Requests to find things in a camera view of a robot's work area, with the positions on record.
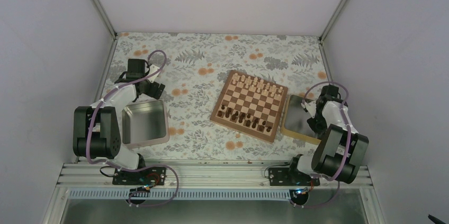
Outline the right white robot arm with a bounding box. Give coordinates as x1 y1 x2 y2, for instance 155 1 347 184
286 82 369 185

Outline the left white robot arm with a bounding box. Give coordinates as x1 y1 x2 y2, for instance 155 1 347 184
73 59 165 184

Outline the yellow tin with dark pieces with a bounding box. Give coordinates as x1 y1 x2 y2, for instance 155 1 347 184
280 94 321 145

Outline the empty silver metal tin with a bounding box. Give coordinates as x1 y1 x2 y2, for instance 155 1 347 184
122 100 170 149

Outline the floral patterned table mat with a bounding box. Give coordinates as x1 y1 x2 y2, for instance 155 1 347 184
103 32 327 162

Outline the wooden chessboard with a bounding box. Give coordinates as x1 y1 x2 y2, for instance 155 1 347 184
210 70 289 143

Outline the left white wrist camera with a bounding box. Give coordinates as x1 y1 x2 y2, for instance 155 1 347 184
146 65 160 83

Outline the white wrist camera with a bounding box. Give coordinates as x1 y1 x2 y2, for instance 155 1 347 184
146 65 160 83
302 98 317 118

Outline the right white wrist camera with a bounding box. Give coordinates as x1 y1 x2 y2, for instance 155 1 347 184
302 98 317 118

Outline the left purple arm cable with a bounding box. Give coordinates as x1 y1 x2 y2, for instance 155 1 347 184
86 50 179 209

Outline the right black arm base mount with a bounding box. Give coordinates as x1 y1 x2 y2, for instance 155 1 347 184
264 165 320 206

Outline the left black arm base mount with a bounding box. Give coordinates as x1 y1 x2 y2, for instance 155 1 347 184
112 167 166 205

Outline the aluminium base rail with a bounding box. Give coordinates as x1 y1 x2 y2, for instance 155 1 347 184
57 160 373 201

